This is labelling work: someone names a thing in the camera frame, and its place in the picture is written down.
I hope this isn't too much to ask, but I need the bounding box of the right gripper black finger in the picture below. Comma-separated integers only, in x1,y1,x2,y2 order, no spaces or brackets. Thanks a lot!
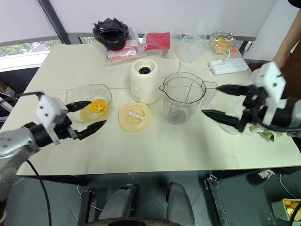
201,109,242,133
215,84,248,96

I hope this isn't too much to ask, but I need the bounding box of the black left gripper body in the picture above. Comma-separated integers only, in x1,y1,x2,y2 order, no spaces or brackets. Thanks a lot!
55,110,79,141

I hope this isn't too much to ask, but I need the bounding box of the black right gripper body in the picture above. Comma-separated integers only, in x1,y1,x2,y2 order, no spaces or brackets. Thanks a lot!
237,84,269,134

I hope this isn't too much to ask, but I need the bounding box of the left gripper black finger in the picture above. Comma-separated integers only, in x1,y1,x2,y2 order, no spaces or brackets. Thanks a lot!
66,100,92,113
77,119,108,141

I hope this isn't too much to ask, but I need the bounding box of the cream blender lid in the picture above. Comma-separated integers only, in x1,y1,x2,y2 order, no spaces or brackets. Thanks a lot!
118,102,151,133

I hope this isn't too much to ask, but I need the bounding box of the clear blender jug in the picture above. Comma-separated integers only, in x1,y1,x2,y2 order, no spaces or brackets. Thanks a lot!
158,72,218,126

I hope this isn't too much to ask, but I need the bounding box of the clear bowl with orange pieces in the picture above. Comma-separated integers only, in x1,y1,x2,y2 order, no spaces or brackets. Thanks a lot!
65,84,113,123

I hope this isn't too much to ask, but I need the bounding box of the clear bag with fruit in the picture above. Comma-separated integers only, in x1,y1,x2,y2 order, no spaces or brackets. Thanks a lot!
209,30,237,55

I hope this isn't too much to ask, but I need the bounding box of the green box of fruit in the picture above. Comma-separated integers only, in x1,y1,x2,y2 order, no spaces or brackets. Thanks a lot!
271,199,301,222

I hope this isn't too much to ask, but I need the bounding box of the translucent white plastic bag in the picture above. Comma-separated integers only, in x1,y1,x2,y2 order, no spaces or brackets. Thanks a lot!
219,98,251,135

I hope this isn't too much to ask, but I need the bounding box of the white power strip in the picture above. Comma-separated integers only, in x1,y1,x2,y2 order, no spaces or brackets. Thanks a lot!
208,58,249,76

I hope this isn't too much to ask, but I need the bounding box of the clear crumpled plastic bag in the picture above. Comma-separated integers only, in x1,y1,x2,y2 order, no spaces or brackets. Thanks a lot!
170,29,208,65

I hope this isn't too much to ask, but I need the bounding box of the cream blender base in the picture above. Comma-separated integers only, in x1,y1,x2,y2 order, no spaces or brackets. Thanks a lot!
130,58,162,105

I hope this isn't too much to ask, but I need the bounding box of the plastic bag with red packs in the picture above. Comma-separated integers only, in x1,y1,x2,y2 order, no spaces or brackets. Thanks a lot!
105,32,142,66

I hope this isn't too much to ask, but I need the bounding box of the black and white sneaker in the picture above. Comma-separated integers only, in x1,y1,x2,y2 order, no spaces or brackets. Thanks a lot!
246,169,276,186

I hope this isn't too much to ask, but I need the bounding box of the grey rounded robot leg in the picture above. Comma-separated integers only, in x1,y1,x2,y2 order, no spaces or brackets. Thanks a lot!
166,181,195,226
98,183,140,221

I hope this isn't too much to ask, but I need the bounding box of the black metal table leg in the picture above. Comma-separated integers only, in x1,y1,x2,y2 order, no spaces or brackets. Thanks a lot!
204,173,229,226
77,187,96,226

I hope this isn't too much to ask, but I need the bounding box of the bagged red cloth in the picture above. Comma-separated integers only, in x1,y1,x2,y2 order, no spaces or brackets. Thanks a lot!
142,32,172,57

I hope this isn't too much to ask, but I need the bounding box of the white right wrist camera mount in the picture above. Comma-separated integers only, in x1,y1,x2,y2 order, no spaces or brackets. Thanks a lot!
250,61,287,126

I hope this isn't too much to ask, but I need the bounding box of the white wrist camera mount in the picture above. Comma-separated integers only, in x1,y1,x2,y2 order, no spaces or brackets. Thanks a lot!
35,95,69,144
250,61,287,126

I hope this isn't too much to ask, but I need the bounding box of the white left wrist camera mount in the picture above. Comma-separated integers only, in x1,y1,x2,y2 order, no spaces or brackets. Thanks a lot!
35,95,69,144

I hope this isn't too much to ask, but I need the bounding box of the white power cable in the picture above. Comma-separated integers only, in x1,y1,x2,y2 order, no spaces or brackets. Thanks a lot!
178,48,231,74

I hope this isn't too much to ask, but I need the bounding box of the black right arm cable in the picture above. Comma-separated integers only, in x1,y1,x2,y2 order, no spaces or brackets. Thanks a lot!
255,117,301,133

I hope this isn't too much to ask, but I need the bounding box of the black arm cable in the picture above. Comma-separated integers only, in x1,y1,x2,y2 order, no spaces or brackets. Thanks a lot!
255,117,301,133
20,91,52,226

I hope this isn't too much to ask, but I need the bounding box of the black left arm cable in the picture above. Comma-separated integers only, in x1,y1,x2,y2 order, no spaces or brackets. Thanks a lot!
20,91,52,226

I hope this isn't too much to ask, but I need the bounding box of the dark window frame post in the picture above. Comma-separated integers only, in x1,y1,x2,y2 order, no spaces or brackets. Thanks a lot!
36,0,72,45

